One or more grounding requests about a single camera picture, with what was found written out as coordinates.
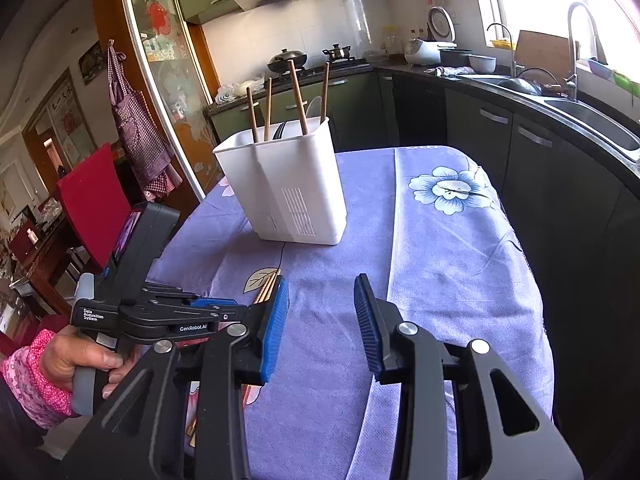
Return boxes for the wooden chopstick six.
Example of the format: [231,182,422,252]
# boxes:
[259,270,284,306]

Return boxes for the wooden chopstick five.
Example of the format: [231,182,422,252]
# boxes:
[252,268,282,306]

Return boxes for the wooden chopstick one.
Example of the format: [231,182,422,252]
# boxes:
[246,86,259,144]

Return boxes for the black plastic fork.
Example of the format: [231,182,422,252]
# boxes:
[272,122,286,140]

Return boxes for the translucent plastic spoon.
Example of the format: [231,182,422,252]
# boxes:
[306,96,322,118]

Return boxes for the wooden chopstick four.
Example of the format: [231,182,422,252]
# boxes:
[320,62,331,122]

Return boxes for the wooden chopstick two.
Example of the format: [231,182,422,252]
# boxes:
[288,58,308,136]

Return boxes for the wooden chopstick three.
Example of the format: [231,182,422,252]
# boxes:
[264,78,272,142]

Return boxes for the steel kitchen sink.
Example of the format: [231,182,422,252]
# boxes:
[542,98,639,162]

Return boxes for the steel kitchen faucet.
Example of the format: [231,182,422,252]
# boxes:
[564,1,609,103]

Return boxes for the person left hand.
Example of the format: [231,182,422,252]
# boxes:
[39,325,145,399]

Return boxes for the red covered chair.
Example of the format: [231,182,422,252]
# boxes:
[8,142,134,271]

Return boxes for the purple floral tablecloth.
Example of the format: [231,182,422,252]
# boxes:
[149,146,554,479]

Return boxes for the purple checkered apron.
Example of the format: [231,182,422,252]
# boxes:
[106,39,182,202]

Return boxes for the white plastic utensil holder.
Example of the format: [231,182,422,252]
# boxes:
[214,117,347,245]

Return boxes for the white plastic bags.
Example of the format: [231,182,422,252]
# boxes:
[215,76,265,105]

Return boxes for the green lower cabinets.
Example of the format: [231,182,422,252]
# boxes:
[207,70,396,151]

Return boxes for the dark lower counter cabinets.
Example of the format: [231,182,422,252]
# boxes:
[382,66,639,476]

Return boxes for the black wok with lid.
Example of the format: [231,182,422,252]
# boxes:
[267,49,307,74]

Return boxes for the glass sliding door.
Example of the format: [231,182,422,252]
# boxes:
[122,0,221,200]

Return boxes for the small steel pot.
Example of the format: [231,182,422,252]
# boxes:
[322,44,352,63]

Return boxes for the white bowl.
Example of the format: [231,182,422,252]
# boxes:
[469,54,497,75]

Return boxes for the white rice cooker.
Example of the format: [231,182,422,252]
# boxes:
[404,6,457,66]

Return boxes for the wooden cutting board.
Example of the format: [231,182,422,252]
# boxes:
[515,30,575,84]

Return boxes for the wall picture poster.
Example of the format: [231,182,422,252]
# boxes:
[78,41,106,86]

